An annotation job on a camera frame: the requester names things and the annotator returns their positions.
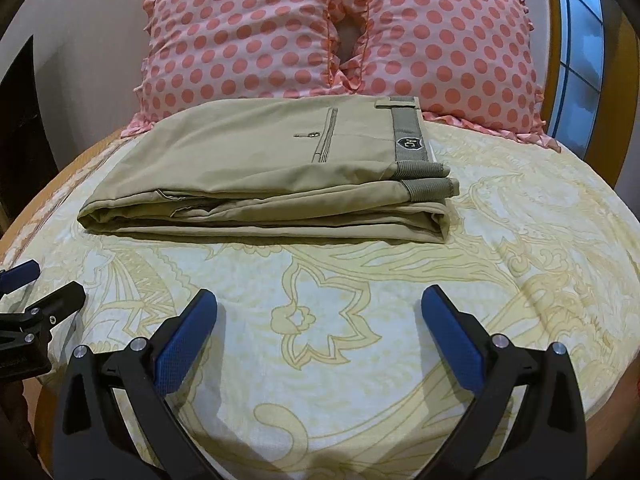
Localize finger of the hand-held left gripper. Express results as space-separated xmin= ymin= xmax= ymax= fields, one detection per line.
xmin=0 ymin=259 xmax=41 ymax=299
xmin=0 ymin=282 xmax=86 ymax=341

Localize pink polka dot pillow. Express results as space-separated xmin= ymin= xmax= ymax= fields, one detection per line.
xmin=120 ymin=0 xmax=351 ymax=138
xmin=334 ymin=0 xmax=561 ymax=151

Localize khaki pants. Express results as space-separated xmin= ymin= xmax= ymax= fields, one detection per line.
xmin=77 ymin=96 xmax=460 ymax=246

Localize blue glass window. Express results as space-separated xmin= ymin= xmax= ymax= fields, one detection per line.
xmin=550 ymin=0 xmax=621 ymax=161

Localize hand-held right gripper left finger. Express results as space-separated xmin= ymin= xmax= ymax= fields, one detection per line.
xmin=51 ymin=288 xmax=219 ymax=480

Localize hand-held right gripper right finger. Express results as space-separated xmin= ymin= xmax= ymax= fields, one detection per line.
xmin=410 ymin=285 xmax=589 ymax=480

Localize yellow floral bed sheet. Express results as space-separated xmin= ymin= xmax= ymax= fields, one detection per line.
xmin=0 ymin=122 xmax=640 ymax=480

